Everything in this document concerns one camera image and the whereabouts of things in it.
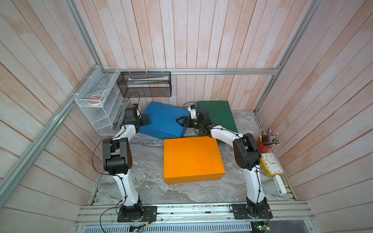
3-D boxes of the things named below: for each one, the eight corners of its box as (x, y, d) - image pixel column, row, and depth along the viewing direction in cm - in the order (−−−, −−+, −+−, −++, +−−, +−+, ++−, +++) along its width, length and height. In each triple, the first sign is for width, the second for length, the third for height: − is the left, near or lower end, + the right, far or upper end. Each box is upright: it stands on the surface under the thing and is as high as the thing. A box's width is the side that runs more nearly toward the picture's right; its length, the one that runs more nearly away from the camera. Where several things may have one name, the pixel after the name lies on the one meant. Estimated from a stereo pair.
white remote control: (278, 194, 81) (282, 193, 79) (271, 177, 88) (275, 174, 85) (284, 194, 81) (288, 193, 79) (277, 177, 88) (280, 174, 85)
